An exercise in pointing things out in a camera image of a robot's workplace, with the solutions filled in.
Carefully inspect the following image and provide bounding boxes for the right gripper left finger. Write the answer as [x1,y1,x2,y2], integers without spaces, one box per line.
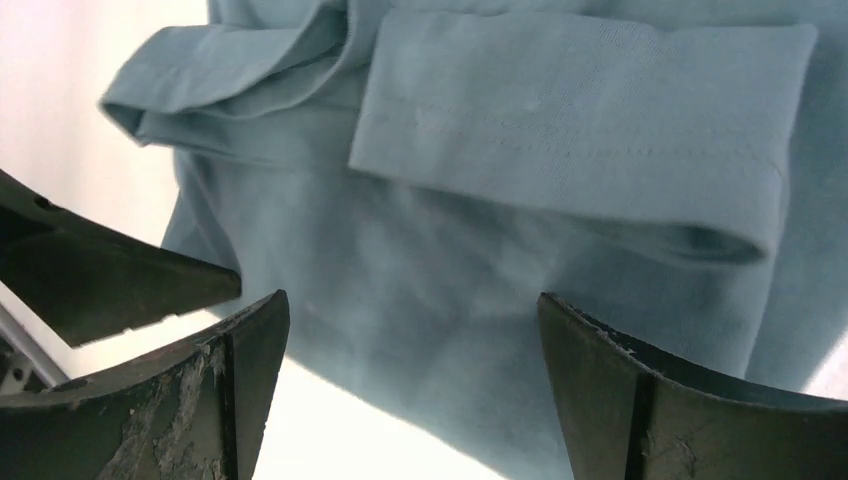
[1,291,289,480]

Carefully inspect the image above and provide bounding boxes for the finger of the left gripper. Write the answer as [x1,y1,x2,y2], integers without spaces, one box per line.
[1,173,241,346]

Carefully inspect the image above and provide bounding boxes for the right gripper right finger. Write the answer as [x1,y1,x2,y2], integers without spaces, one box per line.
[538,294,847,480]

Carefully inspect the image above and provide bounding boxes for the blue-grey t-shirt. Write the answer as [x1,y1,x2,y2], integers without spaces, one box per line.
[101,1,847,479]

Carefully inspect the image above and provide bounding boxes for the left side aluminium rail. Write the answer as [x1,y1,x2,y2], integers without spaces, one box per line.
[1,306,70,395]

